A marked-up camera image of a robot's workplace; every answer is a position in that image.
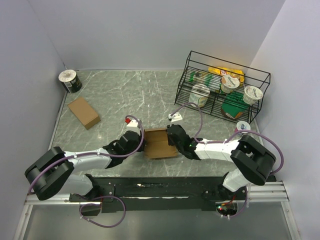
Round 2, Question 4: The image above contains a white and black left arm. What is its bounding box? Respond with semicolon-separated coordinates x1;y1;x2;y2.
24;130;145;201

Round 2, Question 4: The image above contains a green snack packet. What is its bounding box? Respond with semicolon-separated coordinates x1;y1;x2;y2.
221;91;250;120

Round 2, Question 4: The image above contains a green white packet in rack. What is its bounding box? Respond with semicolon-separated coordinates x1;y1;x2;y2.
188;71;221;92

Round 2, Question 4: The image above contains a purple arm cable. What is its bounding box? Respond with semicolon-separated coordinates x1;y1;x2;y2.
172;102;285;221
27;114;146;228

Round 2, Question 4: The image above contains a purple yogurt cup on table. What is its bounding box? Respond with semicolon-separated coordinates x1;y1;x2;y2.
234;120;251;133

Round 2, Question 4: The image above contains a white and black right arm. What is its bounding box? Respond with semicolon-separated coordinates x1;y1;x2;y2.
166;124;276;200

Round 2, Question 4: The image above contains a white green cup lower shelf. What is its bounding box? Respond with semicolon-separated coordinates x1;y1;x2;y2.
189;83;210;108

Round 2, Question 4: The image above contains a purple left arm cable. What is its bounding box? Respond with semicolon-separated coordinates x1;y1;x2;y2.
27;114;146;228

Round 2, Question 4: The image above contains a brown cardboard box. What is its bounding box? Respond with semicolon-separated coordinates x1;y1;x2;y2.
67;97;101;130
144;128;178;159

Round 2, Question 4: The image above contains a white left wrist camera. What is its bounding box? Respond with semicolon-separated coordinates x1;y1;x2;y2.
125;118;140;132

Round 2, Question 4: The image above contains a yellow snack bag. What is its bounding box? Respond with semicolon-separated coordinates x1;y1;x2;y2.
208;66;245;84

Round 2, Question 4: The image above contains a yogurt cup upper right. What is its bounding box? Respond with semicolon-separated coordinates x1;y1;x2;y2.
242;85;264;105

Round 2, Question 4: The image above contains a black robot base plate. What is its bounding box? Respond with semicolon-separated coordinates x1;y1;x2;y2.
69;176;246;213

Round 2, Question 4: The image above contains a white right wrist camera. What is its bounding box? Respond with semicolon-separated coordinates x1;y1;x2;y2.
168;112;183;125

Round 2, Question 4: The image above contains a black wire rack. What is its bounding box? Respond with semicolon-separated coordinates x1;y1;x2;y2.
174;50;271;124

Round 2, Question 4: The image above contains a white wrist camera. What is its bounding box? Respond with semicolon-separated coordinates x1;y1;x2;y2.
168;112;183;125
125;118;140;132

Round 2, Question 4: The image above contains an aluminium frame rail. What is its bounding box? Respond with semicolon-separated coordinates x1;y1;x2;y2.
24;181;290;206

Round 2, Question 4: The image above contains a dark green noodle cup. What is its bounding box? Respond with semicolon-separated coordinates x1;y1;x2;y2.
58;69;82;93

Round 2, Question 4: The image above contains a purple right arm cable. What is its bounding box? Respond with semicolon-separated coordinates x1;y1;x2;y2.
172;102;285;221

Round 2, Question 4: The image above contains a folded brown cardboard box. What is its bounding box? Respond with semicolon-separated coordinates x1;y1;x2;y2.
67;97;101;130

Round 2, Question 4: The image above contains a yogurt cup upper middle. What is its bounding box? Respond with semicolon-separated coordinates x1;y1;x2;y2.
220;74;240;94

